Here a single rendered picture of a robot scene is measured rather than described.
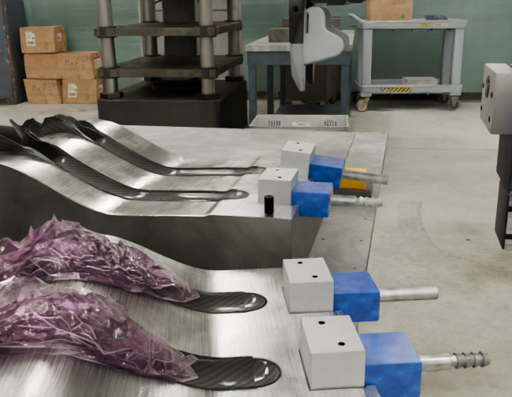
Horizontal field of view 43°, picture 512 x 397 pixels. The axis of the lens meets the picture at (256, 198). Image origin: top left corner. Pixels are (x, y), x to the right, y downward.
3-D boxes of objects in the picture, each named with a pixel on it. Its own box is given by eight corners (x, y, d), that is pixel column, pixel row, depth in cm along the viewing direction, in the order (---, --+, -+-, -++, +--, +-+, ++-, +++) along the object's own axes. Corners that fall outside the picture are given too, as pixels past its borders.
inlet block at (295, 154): (384, 194, 82) (391, 153, 80) (383, 207, 78) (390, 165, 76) (284, 179, 85) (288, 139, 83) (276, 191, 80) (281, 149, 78)
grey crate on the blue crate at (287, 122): (349, 137, 425) (350, 115, 421) (348, 151, 386) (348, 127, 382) (257, 135, 434) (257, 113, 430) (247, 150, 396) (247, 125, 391)
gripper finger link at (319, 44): (340, 87, 71) (344, 2, 70) (287, 87, 72) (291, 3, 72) (343, 91, 74) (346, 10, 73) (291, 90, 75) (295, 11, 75)
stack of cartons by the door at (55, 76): (109, 100, 741) (102, 24, 716) (98, 104, 710) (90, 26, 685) (38, 99, 754) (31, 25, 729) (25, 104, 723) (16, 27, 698)
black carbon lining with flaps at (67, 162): (272, 181, 85) (272, 109, 82) (243, 221, 70) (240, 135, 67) (34, 170, 92) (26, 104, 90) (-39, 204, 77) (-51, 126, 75)
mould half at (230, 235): (323, 219, 91) (324, 124, 87) (291, 300, 67) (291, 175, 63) (7, 200, 102) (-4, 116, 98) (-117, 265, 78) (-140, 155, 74)
